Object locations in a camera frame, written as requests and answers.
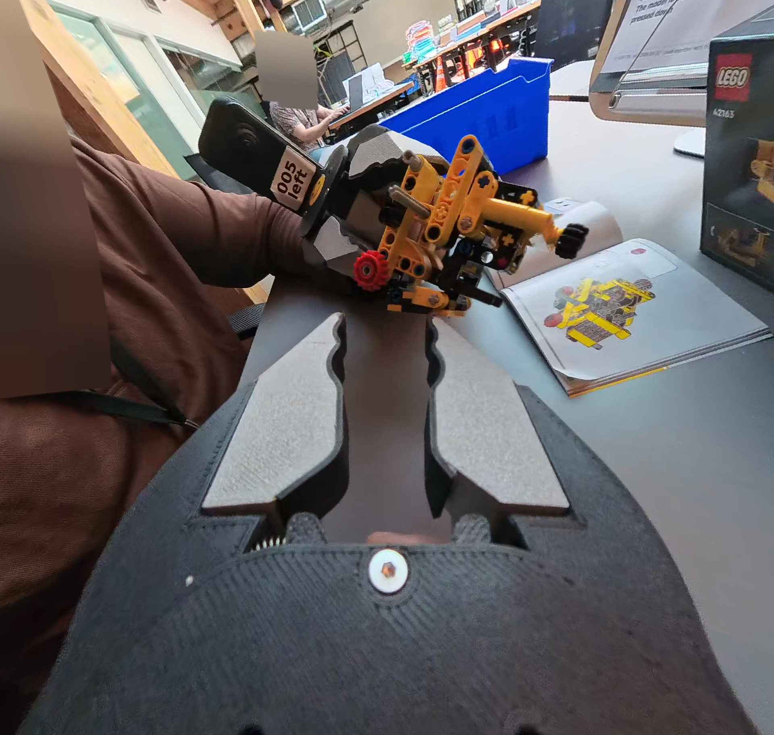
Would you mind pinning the task instruction sign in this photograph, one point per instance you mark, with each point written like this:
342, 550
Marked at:
677, 15

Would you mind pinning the black monitor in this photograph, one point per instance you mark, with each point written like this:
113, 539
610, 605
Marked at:
574, 15

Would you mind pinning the yellow lego bulldozer model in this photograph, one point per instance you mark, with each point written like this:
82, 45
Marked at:
514, 212

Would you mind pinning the blue plastic bin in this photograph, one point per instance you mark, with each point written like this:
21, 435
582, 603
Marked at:
484, 124

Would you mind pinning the red lego gear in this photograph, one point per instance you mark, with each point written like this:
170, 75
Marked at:
370, 271

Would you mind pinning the dark lego box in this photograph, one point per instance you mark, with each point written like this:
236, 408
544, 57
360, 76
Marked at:
738, 173

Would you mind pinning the person's left forearm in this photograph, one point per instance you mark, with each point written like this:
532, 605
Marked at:
199, 233

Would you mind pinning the lego instruction booklet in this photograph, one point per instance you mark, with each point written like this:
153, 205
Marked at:
695, 306

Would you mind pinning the orange traffic cone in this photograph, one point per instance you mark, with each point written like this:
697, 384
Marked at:
441, 76

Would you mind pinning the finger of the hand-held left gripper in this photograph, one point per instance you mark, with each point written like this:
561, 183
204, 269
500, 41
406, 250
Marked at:
381, 152
338, 239

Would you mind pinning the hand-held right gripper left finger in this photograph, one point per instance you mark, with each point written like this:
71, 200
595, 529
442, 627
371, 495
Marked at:
284, 439

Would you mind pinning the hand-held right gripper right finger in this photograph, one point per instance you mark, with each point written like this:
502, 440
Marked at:
490, 445

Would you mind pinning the long wooden workbench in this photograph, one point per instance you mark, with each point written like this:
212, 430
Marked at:
375, 97

